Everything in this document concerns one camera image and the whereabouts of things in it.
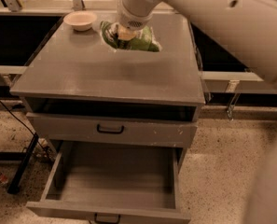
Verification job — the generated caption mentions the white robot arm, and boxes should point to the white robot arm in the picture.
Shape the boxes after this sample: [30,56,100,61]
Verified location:
[119,0,277,224]

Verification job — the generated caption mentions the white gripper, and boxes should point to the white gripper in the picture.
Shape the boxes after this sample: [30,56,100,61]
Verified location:
[117,2,152,41]

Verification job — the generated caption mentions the open grey middle drawer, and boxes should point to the open grey middle drawer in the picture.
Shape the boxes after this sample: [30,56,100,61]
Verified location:
[26,141,190,224]

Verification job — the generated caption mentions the grey drawer cabinet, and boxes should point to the grey drawer cabinet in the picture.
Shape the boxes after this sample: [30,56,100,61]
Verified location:
[9,12,205,161]

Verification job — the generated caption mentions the black table leg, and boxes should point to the black table leg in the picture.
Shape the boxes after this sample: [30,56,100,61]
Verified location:
[7,133,38,194]

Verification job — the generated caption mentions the metal railing frame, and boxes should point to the metal railing frame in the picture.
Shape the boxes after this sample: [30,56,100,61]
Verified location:
[0,0,277,95]

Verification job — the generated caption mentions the metal bracket under rail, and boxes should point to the metal bracket under rail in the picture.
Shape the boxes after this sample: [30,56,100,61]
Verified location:
[226,80,240,120]

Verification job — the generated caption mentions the closed grey top drawer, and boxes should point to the closed grey top drawer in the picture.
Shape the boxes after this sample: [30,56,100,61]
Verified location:
[27,112,197,147]

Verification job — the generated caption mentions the black cable on floor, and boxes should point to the black cable on floor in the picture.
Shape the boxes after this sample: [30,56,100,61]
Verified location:
[0,96,52,163]

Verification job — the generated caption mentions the black top drawer handle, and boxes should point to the black top drawer handle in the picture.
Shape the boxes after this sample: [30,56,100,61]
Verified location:
[96,124,124,134]

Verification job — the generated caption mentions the beige bowl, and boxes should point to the beige bowl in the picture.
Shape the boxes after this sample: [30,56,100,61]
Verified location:
[63,10,97,32]

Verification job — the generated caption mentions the black middle drawer handle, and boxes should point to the black middle drawer handle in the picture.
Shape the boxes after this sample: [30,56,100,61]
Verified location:
[94,213,120,224]

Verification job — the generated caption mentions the green jalapeno chip bag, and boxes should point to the green jalapeno chip bag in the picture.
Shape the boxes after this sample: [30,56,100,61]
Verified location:
[100,21,161,52]

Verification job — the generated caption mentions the black drawer handle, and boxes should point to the black drawer handle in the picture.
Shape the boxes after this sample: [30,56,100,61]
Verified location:
[96,124,124,134]
[94,213,120,224]

